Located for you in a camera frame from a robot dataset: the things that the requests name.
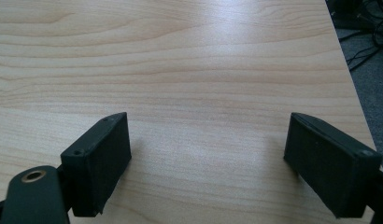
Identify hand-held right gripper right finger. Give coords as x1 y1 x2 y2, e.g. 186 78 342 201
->
283 112 383 219

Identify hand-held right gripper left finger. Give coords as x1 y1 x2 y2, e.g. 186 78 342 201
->
60 111 133 218

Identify black cables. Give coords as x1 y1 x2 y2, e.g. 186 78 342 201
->
325 0 383 72

